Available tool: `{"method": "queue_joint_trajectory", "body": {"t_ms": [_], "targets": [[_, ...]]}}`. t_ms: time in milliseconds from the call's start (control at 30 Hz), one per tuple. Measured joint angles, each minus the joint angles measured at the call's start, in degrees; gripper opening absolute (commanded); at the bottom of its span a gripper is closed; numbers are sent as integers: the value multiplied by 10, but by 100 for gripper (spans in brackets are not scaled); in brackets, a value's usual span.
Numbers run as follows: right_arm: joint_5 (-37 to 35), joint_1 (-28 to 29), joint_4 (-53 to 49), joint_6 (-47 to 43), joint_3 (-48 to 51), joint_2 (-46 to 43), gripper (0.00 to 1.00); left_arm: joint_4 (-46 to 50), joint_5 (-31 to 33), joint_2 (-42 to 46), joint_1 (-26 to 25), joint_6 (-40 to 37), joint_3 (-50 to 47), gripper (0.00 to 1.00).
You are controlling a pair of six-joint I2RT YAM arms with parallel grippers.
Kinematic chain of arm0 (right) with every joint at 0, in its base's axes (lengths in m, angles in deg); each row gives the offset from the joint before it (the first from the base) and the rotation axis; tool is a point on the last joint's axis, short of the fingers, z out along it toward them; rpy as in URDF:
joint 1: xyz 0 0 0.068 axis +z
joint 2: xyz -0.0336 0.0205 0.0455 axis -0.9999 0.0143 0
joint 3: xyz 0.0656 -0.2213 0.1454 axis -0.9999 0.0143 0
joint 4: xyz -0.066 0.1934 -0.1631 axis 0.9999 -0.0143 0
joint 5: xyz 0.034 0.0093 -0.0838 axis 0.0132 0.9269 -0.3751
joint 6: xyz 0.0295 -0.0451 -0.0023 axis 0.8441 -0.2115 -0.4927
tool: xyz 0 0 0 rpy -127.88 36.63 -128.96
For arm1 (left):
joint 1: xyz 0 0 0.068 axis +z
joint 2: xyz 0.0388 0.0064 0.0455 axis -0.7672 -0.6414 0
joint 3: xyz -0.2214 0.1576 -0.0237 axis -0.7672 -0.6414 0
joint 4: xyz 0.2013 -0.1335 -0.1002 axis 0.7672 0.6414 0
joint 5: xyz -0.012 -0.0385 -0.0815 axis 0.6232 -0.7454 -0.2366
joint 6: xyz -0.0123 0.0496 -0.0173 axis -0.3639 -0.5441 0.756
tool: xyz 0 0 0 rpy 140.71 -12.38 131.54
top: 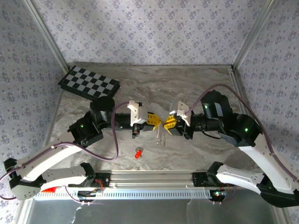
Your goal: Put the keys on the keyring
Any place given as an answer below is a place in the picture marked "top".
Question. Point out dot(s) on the red plastic block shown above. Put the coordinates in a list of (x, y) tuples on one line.
[(51, 189)]

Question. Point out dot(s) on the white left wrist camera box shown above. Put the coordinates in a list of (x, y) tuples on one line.
[(135, 112)]

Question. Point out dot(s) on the circuit board with LEDs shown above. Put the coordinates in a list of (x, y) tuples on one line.
[(218, 193)]

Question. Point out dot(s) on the aluminium side rail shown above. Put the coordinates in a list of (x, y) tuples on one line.
[(57, 105), (241, 93)]

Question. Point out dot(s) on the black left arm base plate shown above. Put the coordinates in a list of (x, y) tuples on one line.
[(105, 180)]

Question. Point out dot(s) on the grey metal sheet panel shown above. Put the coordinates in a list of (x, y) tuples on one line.
[(149, 212)]

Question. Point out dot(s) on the key with red tag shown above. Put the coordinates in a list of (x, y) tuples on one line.
[(138, 154)]

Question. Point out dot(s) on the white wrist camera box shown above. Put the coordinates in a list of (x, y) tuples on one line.
[(180, 112), (135, 112)]

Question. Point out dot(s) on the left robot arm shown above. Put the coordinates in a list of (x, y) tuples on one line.
[(46, 161)]

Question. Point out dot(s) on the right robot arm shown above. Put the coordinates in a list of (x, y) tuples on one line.
[(259, 161)]

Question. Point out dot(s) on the black connector board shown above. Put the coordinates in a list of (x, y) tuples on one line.
[(86, 193)]

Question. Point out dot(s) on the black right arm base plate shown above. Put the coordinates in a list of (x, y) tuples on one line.
[(198, 179)]

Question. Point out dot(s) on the black and grey chessboard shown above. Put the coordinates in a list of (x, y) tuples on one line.
[(88, 84)]

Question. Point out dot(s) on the aluminium rear rail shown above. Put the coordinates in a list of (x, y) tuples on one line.
[(149, 64)]

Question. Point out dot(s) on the aluminium corner post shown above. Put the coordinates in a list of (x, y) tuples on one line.
[(48, 35), (251, 35)]

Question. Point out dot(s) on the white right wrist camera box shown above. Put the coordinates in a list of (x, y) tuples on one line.
[(180, 112)]

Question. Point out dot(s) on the aluminium base frame rail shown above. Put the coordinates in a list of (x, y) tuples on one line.
[(149, 179)]

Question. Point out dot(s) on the clear plastic zip bag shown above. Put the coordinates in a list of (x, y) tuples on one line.
[(160, 137)]

